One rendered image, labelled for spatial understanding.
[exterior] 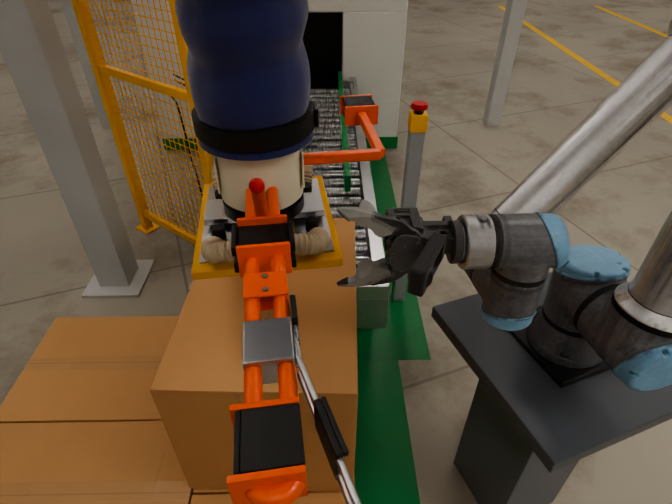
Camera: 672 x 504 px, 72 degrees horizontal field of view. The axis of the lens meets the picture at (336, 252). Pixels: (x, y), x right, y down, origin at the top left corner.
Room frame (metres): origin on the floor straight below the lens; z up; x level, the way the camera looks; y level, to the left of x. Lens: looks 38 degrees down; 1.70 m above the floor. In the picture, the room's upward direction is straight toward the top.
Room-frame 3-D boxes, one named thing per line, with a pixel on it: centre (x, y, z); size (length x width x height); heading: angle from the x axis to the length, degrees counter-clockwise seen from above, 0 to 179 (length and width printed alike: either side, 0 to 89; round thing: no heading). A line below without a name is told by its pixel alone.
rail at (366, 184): (2.38, -0.15, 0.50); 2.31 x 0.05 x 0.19; 1
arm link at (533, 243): (0.61, -0.31, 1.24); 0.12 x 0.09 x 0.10; 92
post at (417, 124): (1.79, -0.33, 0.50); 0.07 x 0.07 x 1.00; 1
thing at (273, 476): (0.25, 0.07, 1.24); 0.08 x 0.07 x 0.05; 9
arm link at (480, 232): (0.61, -0.22, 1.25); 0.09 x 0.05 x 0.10; 2
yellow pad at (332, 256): (0.86, 0.06, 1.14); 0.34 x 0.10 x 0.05; 9
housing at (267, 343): (0.39, 0.08, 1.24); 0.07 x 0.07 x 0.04; 9
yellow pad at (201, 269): (0.83, 0.25, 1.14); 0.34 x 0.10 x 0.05; 9
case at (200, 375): (0.83, 0.15, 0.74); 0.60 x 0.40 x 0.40; 179
